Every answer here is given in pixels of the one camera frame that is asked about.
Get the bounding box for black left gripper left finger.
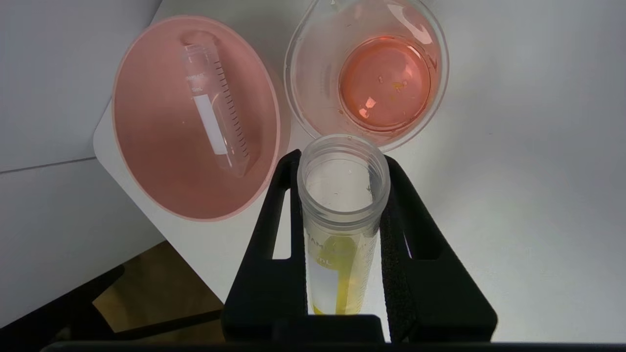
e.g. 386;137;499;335
222;149;307;344

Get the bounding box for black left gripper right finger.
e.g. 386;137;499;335
379;155;499;344

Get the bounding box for test tube with yellow pigment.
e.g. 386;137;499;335
296;134;391;316

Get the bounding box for clear graduated plastic test tube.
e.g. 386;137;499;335
180;31;258;178

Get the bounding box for clear glass beaker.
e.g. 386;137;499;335
284;0;450;154

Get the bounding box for pink plastic bowl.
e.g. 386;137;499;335
112;15;282;222

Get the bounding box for dark furniture beside table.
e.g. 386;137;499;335
0;264;226;352

